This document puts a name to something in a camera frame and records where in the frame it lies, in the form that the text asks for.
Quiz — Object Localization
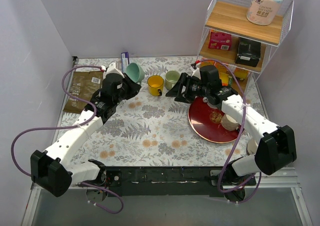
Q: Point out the orange pink box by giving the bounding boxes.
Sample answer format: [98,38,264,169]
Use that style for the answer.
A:
[208,31,232,51]

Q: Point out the red round tray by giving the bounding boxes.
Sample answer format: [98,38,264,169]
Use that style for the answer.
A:
[188,97,239,144]

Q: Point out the teal mug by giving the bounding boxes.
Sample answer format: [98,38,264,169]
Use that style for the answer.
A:
[125,63,145,84]

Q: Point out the brown coffee bag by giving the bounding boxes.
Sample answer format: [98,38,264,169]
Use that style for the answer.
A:
[63,71,103,114]

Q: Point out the light green mug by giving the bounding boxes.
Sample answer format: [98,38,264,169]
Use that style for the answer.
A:
[164,70,180,90]

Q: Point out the purple foil box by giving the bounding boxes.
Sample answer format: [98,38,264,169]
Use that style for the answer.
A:
[121,52,130,72]

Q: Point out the orange sponge pack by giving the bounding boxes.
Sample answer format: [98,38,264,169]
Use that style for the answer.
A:
[219,72,233,86]
[199,58,215,68]

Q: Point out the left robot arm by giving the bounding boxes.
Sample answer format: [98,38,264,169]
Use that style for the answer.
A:
[30,63,145,197]

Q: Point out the white wire shelf rack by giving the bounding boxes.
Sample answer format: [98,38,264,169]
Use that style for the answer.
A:
[192,0,295,93]

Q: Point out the black box on shelf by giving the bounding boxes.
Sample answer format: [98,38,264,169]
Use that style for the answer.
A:
[235,38,261,67]

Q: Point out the orange sponge pack upper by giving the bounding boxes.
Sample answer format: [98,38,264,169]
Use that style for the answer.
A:
[219,72,233,86]

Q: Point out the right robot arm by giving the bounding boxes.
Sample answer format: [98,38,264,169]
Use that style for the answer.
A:
[166,66,297,185]

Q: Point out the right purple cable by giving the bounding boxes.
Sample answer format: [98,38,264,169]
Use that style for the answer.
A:
[191,58,263,207]

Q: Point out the yellow enamel mug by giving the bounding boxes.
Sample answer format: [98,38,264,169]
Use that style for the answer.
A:
[147,75,164,97]

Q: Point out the beige ribbed mug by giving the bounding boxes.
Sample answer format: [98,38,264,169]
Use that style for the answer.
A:
[220,114,240,131]

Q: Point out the aluminium frame rail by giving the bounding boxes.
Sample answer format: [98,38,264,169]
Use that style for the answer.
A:
[22,167,312,225]

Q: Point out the orange sponge pack lower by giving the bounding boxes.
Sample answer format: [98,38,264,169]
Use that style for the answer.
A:
[199,58,215,68]

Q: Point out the toilet paper roll on shelf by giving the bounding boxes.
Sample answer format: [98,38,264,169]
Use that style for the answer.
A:
[246,0,283,26]

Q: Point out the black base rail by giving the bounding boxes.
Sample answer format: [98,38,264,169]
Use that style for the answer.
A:
[74,166,256,198]

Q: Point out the floral table mat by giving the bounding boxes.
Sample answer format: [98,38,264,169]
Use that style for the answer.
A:
[48,56,276,167]

